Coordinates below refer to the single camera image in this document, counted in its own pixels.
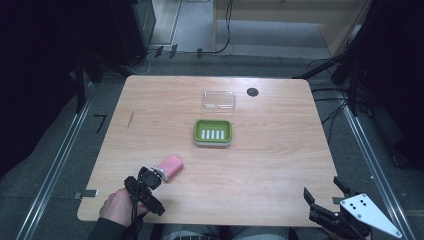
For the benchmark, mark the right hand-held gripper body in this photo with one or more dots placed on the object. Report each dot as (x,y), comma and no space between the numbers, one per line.
(358,213)

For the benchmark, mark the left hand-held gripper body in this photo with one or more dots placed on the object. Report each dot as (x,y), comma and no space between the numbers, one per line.
(146,196)

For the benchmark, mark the pink soap bar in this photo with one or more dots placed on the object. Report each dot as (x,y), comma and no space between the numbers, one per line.
(171,166)

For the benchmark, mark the person's left hand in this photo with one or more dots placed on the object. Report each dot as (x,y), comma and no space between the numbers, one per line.
(116,206)

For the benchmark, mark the green soap dish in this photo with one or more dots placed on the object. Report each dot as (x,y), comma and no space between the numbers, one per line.
(213,133)

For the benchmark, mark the clear plastic lid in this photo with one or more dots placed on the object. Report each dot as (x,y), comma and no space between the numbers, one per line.
(219,101)

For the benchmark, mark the black table grommet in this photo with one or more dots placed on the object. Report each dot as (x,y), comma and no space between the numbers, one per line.
(252,92)

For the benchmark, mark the black tripod stand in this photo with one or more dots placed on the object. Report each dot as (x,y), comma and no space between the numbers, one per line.
(346,60)

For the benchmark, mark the black cabinet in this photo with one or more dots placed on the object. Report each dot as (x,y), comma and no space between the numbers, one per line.
(133,30)

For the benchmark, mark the wooden shelf unit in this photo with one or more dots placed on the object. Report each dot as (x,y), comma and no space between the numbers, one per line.
(326,13)

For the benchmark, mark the metal floor rail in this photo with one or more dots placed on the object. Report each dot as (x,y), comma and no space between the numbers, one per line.
(53,173)
(376,166)

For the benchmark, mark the metal table bracket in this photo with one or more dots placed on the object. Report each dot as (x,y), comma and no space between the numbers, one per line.
(87,193)

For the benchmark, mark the black floor bracket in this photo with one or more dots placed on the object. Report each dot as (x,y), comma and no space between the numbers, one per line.
(173,51)
(159,51)
(199,53)

